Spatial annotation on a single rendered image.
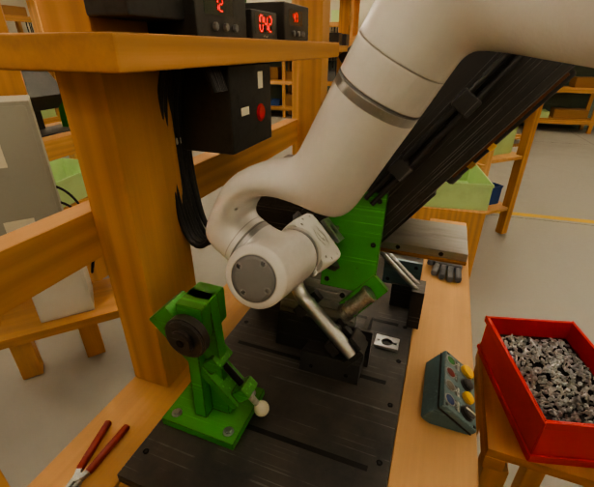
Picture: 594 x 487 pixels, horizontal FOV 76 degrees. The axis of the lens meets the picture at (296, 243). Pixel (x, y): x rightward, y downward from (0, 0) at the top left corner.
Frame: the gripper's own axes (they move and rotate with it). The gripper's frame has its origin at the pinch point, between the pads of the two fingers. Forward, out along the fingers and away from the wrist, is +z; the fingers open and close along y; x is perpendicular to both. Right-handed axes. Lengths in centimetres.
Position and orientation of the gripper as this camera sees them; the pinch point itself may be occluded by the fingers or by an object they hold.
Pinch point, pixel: (324, 236)
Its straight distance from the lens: 75.5
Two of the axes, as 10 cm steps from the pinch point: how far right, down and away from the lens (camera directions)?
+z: 3.4, -1.8, 9.2
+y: -5.9, -8.0, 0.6
